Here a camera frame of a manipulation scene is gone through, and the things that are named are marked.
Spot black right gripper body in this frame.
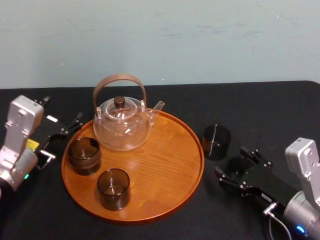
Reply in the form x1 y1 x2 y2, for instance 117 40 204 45
238 163 299 209

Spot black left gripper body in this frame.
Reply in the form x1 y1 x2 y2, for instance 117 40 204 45
26 113 68 161

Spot round wooden tray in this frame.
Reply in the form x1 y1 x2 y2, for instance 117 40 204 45
61 108 205 223

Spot smoked glass cup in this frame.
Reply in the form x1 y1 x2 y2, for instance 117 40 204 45
96 168 131 211
67 136 102 176
202 124 232 161

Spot glass teapot lid, wooden knob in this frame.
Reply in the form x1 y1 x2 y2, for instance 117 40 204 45
104 96 138 119

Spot black tablecloth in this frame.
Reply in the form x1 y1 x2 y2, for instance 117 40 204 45
0 80 320 240

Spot left gripper cable, silver plug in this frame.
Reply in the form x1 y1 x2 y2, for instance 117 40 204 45
37 149 57 171

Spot gripper cable, silver plug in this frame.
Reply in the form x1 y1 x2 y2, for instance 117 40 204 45
37 149 57 171
262 202 293 240

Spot right gripper cable, silver plug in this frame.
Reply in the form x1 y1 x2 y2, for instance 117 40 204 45
262 202 293 240

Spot glass teapot with wooden handle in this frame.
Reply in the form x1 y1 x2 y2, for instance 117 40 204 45
92 72 166 152

